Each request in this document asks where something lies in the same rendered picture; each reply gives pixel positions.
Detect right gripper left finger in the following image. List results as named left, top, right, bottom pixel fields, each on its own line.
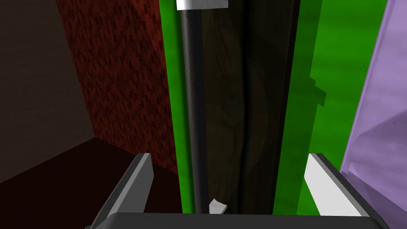
left=84, top=152, right=155, bottom=229

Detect dark wooden door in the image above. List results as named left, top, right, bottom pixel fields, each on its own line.
left=179, top=0, right=301, bottom=215

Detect black bar handle white mounts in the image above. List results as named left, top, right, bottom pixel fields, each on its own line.
left=176, top=0, right=229, bottom=215

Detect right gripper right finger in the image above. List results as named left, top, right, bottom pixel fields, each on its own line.
left=303, top=152, right=372, bottom=218

